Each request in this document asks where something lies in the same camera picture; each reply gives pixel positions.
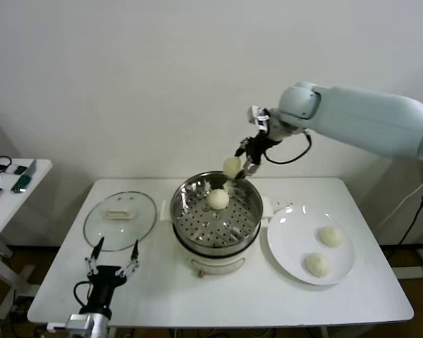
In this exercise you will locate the white side table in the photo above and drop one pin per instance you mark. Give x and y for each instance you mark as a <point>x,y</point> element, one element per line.
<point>21,207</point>

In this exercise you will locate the white electric cooker base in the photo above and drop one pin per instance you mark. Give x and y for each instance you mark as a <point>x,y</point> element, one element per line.
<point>218,265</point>

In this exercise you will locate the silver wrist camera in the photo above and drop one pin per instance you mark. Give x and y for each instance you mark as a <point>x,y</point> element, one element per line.
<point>79,322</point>
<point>258,114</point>

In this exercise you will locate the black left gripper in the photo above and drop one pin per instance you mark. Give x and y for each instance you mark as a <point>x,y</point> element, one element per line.
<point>104,285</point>

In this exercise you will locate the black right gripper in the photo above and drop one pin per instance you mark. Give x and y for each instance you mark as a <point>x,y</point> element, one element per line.
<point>257,148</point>

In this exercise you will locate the stainless steel steamer pot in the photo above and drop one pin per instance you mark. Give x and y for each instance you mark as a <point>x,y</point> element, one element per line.
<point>248,199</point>

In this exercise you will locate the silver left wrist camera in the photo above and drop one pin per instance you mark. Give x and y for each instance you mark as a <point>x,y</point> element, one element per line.
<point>79,322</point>

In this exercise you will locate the white round plate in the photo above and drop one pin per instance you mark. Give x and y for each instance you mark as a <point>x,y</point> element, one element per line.
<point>292,243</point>

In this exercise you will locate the green circuit board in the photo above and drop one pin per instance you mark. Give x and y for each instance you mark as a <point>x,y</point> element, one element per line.
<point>21,183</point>

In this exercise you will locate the white steamed baozi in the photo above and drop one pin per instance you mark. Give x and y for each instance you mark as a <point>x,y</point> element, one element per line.
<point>317,264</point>
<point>231,166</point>
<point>331,235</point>
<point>218,199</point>

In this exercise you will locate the small black device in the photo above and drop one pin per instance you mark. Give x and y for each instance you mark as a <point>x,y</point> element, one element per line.
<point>20,170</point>

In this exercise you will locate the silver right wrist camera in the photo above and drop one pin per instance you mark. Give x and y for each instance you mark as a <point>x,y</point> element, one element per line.
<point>258,114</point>

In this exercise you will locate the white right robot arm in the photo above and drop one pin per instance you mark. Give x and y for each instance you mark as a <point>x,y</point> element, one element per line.
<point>356,116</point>

